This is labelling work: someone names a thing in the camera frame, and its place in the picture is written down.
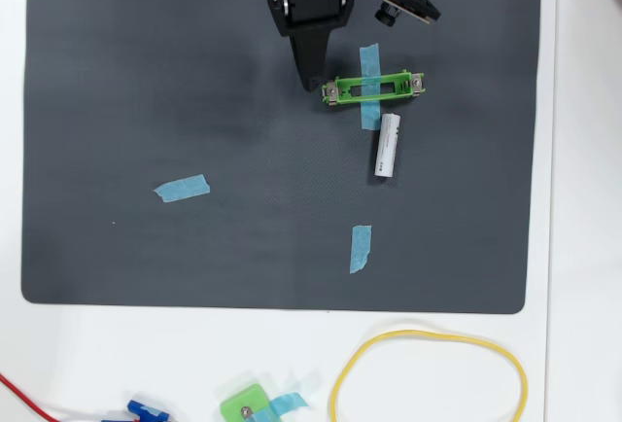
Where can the blue tape on block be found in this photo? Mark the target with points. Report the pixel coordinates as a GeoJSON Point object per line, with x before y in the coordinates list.
{"type": "Point", "coordinates": [289, 401]}

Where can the long blue tape strip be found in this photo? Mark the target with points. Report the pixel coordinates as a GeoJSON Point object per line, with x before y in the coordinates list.
{"type": "Point", "coordinates": [369, 59]}

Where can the yellow rubber band loop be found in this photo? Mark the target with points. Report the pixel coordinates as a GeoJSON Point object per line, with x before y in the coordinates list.
{"type": "Point", "coordinates": [524, 383]}

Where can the green block with screw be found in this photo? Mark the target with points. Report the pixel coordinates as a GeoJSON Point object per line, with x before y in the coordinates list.
{"type": "Point", "coordinates": [240, 400]}

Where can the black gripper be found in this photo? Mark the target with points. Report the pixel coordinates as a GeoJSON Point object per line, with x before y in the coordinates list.
{"type": "Point", "coordinates": [307, 0]}

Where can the wide blue tape strip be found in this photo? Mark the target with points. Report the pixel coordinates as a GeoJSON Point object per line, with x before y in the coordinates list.
{"type": "Point", "coordinates": [184, 187]}

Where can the white cylindrical battery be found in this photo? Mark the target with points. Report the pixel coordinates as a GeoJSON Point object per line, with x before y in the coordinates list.
{"type": "Point", "coordinates": [388, 147]}

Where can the dark grey work mat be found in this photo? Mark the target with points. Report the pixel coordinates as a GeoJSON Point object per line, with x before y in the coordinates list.
{"type": "Point", "coordinates": [194, 101]}

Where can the short blue tape strip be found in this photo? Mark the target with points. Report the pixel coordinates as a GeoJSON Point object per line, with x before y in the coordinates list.
{"type": "Point", "coordinates": [360, 247]}

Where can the green battery holder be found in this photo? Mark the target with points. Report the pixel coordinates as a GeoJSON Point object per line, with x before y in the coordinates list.
{"type": "Point", "coordinates": [347, 93]}

